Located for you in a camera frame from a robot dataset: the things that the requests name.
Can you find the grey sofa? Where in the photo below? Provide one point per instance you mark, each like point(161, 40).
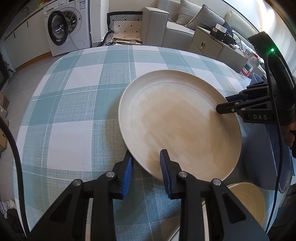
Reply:
point(155, 25)

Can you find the black storage box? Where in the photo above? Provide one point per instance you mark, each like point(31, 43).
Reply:
point(222, 34)

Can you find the white base cabinets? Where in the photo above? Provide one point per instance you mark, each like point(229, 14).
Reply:
point(23, 34)

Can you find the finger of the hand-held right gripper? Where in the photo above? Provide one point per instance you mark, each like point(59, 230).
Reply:
point(227, 108)
point(232, 98)

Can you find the white washing machine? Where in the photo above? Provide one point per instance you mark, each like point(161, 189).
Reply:
point(78, 27)

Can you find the beige plate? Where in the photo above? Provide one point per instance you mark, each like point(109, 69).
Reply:
point(175, 115)
point(245, 204)

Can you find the patterned floor mat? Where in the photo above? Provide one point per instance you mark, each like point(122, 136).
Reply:
point(126, 27)

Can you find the plastic water bottle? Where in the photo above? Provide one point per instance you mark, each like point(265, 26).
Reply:
point(248, 67)

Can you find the grey nightstand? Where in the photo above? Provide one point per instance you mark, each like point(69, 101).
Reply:
point(208, 46)

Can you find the person's right hand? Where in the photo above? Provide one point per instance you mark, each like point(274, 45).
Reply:
point(291, 136)

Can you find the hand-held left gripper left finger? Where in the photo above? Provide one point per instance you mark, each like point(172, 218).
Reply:
point(127, 173)

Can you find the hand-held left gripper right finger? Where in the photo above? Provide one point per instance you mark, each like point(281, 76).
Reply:
point(165, 171)

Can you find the grey cushion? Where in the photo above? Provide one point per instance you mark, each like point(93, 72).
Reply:
point(203, 18)
point(185, 11)

